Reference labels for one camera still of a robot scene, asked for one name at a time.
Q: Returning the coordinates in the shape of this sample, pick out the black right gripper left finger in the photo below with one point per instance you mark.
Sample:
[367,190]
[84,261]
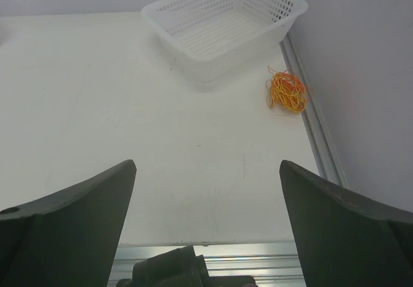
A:
[67,238]

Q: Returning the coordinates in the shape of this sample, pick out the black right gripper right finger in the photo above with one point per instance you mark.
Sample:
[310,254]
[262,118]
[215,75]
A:
[344,238]

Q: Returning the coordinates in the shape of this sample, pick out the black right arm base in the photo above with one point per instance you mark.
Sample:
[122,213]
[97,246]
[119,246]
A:
[180,267]

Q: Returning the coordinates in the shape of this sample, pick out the white plastic basket right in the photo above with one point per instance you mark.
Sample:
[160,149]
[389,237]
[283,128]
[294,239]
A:
[211,37]

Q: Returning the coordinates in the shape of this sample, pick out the aluminium table frame rail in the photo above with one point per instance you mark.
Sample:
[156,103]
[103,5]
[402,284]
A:
[319,47]

